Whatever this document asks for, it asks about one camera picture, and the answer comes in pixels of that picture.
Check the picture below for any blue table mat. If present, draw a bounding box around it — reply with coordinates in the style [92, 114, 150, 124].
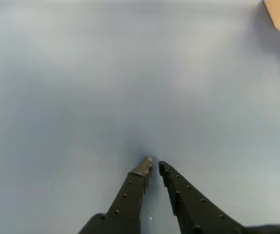
[0, 0, 280, 234]

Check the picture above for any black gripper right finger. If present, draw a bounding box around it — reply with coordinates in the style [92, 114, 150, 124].
[158, 161, 243, 234]

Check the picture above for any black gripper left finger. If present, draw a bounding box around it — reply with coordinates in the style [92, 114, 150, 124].
[77, 156, 153, 234]

